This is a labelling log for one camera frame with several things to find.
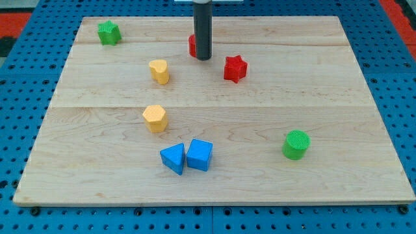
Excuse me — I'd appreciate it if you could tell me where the red star block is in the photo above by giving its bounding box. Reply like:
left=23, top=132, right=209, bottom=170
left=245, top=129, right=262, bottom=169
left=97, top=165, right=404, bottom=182
left=224, top=55, right=248, bottom=83

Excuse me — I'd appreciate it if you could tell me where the green star block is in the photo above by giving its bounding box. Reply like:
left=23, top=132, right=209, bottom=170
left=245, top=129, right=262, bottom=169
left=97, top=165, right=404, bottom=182
left=97, top=20, right=122, bottom=46

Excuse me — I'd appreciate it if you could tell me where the blue cube block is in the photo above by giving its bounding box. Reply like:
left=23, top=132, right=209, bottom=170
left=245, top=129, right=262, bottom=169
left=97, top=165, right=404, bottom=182
left=187, top=138, right=213, bottom=172

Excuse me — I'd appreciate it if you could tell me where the yellow hexagon block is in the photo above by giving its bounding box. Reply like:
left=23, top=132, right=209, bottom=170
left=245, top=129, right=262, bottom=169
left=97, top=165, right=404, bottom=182
left=142, top=105, right=168, bottom=133

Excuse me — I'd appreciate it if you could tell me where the blue triangle block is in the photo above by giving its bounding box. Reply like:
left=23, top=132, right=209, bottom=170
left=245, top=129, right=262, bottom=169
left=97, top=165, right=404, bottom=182
left=160, top=143, right=186, bottom=176

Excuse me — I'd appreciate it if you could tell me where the yellow heart block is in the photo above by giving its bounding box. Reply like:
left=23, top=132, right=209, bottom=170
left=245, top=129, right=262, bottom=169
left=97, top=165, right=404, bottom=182
left=149, top=59, right=170, bottom=85

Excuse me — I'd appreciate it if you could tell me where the wooden board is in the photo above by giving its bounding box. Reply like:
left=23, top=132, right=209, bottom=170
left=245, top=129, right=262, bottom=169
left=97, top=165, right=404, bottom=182
left=13, top=16, right=415, bottom=207

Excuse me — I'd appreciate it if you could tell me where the red block behind rod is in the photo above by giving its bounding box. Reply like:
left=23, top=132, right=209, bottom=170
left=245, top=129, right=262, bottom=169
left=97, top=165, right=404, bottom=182
left=188, top=34, right=196, bottom=57

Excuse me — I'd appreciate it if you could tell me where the green cylinder block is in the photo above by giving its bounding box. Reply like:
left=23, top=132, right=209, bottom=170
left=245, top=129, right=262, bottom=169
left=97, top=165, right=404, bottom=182
left=282, top=129, right=311, bottom=160

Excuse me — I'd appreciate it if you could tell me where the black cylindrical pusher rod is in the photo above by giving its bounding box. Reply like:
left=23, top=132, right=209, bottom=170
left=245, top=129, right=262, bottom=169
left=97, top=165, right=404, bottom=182
left=192, top=0, right=213, bottom=60

